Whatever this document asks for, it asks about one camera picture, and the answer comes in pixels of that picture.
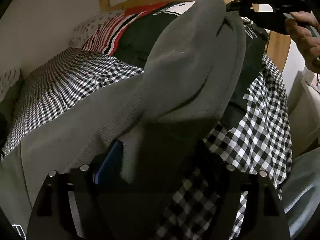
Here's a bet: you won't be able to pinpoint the person right hand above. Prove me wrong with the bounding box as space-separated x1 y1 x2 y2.
285 11 320 74

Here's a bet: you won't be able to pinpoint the red white striped cloth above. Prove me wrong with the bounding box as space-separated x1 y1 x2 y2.
82 2 167 56

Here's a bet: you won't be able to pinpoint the black white checkered bedsheet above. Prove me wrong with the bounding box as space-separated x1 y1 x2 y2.
1 48 290 239

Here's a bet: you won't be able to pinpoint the striped white pillow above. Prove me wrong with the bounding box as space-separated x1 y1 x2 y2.
0 68 21 101

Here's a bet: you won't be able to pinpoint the right leg light jeans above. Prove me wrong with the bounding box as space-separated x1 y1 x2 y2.
281 148 319 239

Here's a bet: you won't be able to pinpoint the grey PCMY zip hoodie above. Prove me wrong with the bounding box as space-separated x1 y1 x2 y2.
1 0 245 235

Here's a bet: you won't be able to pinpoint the dotted white pillow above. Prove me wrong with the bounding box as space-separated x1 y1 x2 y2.
69 10 126 49

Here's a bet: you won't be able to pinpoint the dark green printed cloth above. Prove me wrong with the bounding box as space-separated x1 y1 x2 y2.
113 2 267 130

